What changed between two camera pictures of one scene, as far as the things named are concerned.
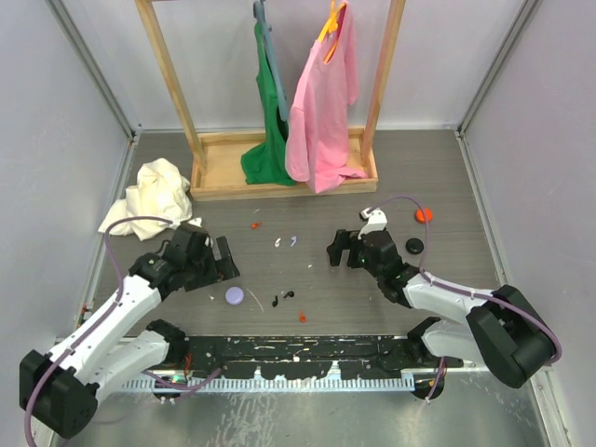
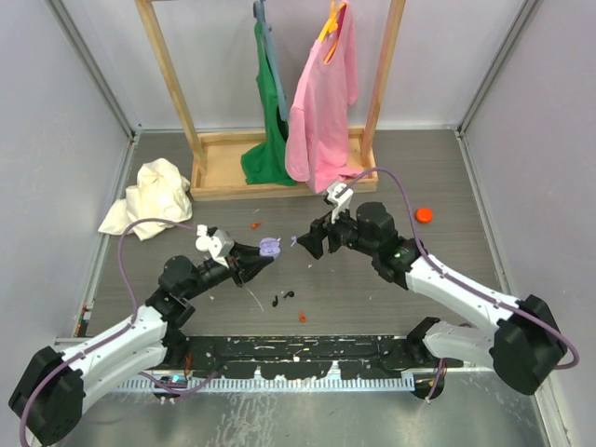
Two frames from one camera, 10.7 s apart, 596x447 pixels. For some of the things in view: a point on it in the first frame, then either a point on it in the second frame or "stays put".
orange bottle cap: (420, 218) stays put
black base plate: (313, 358) stays put
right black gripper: (345, 239) -> (319, 228)
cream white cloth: (160, 191) stays put
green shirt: (267, 163) stays put
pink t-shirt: (318, 128) stays put
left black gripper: (222, 268) -> (249, 263)
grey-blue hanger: (273, 60) stays put
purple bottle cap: (234, 295) -> (269, 247)
